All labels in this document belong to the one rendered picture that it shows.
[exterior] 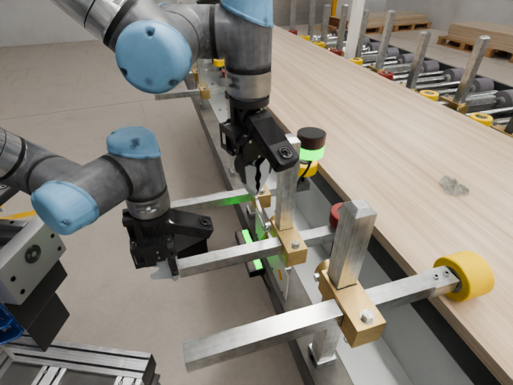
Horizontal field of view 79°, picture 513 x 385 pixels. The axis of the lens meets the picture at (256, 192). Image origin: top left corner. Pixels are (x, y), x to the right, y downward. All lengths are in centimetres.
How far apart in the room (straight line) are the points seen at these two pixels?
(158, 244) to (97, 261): 144
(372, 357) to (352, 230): 51
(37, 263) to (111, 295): 116
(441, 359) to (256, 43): 67
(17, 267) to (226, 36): 52
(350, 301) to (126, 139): 42
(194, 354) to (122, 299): 135
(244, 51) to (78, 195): 31
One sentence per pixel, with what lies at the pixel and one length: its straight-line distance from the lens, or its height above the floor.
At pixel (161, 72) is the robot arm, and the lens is 38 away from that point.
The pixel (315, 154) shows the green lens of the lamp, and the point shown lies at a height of 108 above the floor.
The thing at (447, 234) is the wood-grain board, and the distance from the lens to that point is 83.
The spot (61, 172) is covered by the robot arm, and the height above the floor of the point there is 116.
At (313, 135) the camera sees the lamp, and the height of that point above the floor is 111.
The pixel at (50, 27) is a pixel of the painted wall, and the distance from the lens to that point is 822.
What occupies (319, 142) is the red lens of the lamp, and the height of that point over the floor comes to 111.
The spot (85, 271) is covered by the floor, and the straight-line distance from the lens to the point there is 203.
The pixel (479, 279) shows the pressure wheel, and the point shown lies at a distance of 66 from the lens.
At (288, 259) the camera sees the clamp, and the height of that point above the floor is 85.
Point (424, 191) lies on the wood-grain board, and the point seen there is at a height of 90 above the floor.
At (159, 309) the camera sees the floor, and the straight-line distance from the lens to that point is 172.
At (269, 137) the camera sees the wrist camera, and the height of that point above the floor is 116.
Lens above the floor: 140
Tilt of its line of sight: 37 degrees down
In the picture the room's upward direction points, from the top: straight up
